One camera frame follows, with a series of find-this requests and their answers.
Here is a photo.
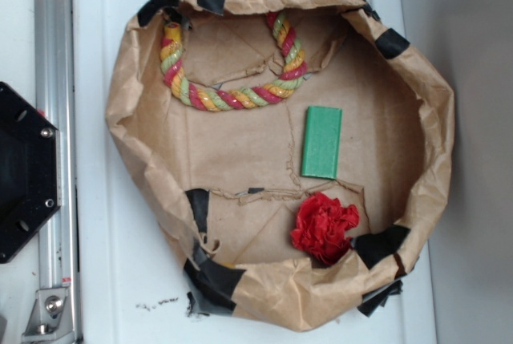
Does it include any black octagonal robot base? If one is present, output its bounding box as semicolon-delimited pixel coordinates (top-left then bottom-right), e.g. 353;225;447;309
1;83;60;264

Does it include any green rectangular block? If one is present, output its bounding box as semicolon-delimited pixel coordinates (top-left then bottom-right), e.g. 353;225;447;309
301;106;343;179

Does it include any brown paper bag bin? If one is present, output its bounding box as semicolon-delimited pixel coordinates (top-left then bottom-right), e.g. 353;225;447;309
106;0;454;331

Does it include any crumpled red tissue paper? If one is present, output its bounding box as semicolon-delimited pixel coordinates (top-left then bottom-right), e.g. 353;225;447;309
290;192;360;265

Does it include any red yellow green twisted rope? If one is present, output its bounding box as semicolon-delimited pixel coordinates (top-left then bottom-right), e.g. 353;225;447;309
160;10;309;113

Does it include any aluminium extrusion rail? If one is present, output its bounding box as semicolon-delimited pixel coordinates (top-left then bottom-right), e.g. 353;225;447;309
33;0;79;293

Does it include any metal corner bracket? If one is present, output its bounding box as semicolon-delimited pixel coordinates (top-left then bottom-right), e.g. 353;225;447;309
21;287;76;343

